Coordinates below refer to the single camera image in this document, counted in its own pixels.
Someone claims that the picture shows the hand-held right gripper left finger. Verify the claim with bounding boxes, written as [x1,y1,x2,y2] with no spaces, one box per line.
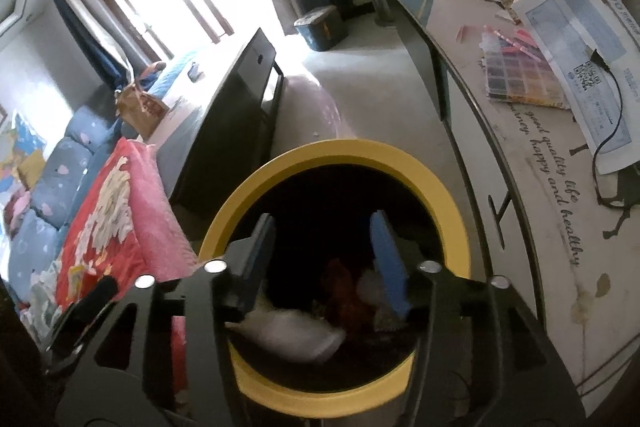
[42,213,278,427]

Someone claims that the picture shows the country map poster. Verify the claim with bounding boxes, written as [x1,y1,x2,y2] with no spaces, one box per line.
[7,111,47,158]

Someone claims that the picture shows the dark coffee table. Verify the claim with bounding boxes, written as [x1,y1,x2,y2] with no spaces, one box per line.
[150,27,286,220]

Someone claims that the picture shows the white printed paper sheet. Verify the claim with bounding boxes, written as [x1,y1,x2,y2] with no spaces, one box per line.
[510,0,640,175]

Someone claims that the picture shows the dark blue clothing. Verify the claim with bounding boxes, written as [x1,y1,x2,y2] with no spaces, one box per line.
[135,61,168,90]

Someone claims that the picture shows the red floral blanket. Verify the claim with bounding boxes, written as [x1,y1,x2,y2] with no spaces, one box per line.
[55,139,201,313]

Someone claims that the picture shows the glass topped side cabinet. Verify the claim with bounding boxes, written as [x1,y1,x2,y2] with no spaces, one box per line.
[382,0,640,413]

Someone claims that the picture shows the brown paper bag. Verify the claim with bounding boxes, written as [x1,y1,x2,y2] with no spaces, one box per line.
[116,79,171,140]

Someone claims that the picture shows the blue patterned sofa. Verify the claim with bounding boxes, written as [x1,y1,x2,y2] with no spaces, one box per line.
[0,49,203,313]

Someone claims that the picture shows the clear bead organizer box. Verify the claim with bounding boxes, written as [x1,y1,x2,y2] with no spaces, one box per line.
[480,29,571,110]

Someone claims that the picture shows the white quilted pad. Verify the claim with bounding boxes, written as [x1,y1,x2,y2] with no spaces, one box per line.
[225,307,347,364]

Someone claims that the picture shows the grey storage bin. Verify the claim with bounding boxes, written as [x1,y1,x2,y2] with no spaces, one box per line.
[294,5,346,52]

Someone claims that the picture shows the light green crumpled cloth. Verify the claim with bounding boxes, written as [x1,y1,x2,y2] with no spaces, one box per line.
[20,264,63,343]

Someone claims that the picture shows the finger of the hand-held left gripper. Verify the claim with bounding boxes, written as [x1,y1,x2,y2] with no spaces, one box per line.
[47,276,121,358]

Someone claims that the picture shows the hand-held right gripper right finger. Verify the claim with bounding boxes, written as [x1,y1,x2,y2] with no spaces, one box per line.
[369,209,588,427]

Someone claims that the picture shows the yellow rimmed trash bin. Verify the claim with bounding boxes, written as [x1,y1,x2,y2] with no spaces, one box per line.
[197,138,473,418]

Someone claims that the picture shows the pink clothes pile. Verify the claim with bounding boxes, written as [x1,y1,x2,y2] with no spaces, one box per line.
[2,192,32,229]

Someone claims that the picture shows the pink pens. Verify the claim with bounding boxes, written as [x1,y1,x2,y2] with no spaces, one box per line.
[492,27,542,58]

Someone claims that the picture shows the black cable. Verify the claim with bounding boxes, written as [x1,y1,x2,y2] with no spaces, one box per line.
[590,49,640,208]

